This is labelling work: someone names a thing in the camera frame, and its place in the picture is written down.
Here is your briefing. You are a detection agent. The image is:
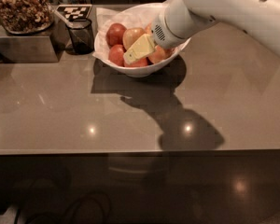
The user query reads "white rounded gripper body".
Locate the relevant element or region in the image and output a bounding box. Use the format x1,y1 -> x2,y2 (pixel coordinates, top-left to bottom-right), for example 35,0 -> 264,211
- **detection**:
151,0 -> 217,49

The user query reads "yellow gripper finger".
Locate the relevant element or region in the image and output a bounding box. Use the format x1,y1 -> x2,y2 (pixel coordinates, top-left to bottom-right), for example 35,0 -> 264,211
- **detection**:
123,34 -> 156,64

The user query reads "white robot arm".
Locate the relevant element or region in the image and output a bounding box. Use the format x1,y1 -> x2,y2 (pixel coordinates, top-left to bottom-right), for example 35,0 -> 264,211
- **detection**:
124,0 -> 280,64

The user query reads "large yellow-red apple front right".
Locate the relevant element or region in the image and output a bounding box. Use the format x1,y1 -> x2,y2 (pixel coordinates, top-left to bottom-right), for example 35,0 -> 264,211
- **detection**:
148,46 -> 174,64

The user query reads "red apple front centre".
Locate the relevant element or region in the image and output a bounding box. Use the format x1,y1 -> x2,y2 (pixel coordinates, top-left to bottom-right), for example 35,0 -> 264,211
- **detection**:
124,58 -> 148,67

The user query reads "red apple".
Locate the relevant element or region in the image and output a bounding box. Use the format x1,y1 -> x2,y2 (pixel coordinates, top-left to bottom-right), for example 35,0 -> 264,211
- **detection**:
108,44 -> 125,66
105,23 -> 127,47
124,58 -> 148,67

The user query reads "red-yellow apple back centre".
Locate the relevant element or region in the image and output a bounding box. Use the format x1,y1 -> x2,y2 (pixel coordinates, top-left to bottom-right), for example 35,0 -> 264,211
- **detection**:
145,23 -> 152,35

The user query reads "yellow-red apple centre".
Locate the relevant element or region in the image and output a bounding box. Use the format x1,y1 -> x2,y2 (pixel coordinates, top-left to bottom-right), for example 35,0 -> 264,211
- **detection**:
122,27 -> 146,49

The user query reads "white ceramic bowl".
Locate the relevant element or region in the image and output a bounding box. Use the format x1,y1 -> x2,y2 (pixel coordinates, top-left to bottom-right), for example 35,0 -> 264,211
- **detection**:
100,39 -> 189,77

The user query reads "red apple front left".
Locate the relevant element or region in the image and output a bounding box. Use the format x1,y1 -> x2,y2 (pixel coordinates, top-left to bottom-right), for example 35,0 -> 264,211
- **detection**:
108,44 -> 125,66

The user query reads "red apple back left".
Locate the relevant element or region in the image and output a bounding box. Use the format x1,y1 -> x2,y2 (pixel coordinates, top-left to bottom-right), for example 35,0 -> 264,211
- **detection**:
105,23 -> 127,47

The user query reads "white paper liner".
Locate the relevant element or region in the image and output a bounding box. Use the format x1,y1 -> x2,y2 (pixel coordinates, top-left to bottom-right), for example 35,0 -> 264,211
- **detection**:
93,0 -> 175,61

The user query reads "black mesh cup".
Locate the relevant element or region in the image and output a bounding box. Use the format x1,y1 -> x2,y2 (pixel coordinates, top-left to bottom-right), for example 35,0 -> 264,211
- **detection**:
67,19 -> 94,54

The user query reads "black white marker tag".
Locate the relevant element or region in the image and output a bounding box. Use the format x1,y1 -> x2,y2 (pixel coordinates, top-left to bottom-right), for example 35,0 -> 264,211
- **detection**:
57,4 -> 92,21

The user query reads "white plastic spoon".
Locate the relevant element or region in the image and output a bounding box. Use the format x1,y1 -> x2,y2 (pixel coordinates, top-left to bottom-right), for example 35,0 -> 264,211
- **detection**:
54,9 -> 73,28

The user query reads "glass jar of nuts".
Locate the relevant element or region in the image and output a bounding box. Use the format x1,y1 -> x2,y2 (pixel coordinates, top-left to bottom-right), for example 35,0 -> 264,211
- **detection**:
0,0 -> 54,35

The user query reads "stainless steel box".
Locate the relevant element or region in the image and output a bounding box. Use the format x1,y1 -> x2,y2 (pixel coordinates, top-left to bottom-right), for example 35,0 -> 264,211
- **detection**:
0,21 -> 69,63

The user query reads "black cable on floor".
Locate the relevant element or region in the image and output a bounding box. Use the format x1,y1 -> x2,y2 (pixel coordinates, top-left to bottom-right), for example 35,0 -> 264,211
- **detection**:
13,189 -> 112,224

